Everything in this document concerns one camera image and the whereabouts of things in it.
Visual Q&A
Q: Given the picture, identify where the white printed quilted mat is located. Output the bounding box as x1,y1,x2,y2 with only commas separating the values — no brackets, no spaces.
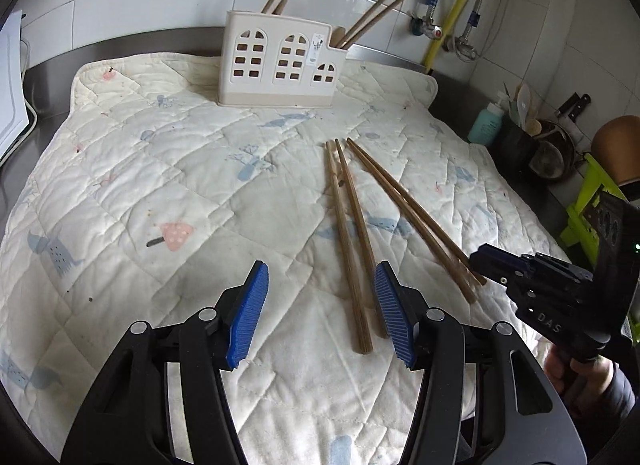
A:
0,56,571,465

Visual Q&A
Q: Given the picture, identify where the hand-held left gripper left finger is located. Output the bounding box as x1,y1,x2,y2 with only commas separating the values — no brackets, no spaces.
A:
60,260,271,465

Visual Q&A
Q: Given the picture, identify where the red knob water valve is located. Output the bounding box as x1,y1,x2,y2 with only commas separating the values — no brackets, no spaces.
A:
409,15,446,40

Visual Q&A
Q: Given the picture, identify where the teal pump bottle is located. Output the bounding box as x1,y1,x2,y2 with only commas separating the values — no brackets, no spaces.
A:
467,100,507,146

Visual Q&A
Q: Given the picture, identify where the metal water valve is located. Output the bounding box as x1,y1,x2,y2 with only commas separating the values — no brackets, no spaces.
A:
446,35,480,62

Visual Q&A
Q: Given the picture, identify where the brown round board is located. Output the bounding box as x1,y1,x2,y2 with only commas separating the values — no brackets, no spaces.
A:
590,115,640,186

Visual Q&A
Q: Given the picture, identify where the white countertop appliance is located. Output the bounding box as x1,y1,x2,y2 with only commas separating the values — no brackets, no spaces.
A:
0,10,31,162

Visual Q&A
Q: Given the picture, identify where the cream plastic utensil holder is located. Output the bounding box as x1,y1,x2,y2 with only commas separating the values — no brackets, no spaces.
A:
216,10,348,110

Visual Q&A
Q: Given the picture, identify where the white rice paddle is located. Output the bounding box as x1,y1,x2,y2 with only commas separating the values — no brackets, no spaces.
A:
515,82,532,128

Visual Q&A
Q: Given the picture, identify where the black utensil container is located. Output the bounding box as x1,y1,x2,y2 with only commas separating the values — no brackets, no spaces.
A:
497,117,541,180

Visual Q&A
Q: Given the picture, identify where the lime green plastic stool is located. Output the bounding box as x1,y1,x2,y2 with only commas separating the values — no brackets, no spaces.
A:
559,152,626,261

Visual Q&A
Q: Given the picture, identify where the black handled knife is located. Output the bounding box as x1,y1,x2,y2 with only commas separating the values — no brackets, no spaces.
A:
555,92,592,120

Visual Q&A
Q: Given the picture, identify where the person's right hand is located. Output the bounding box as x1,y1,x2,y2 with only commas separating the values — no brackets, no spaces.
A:
544,342,618,398

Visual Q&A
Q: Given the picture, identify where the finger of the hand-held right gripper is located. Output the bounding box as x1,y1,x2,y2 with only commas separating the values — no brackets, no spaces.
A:
469,251,523,292
475,243,537,267

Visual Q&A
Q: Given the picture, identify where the person's right forearm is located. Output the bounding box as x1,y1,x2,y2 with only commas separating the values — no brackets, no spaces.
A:
565,360,640,426

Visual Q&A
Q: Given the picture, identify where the dark metal pan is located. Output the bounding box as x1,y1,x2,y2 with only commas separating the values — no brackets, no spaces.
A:
530,120,581,180

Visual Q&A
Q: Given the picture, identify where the yellow gas pipe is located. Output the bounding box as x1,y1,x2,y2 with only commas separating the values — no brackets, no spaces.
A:
424,0,502,68

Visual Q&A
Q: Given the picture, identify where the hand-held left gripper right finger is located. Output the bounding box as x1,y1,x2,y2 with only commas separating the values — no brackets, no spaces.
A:
374,260,588,465

